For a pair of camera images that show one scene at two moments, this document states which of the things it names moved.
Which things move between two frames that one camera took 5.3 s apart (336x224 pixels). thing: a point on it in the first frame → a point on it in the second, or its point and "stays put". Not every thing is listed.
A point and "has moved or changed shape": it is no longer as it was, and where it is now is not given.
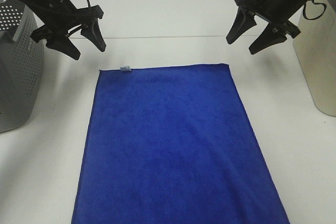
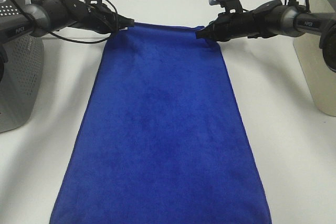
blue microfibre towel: x=172 y=145 has moved or changed shape
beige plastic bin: x=315 y=48 stays put
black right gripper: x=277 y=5 → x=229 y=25
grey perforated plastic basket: x=22 y=64 stays put
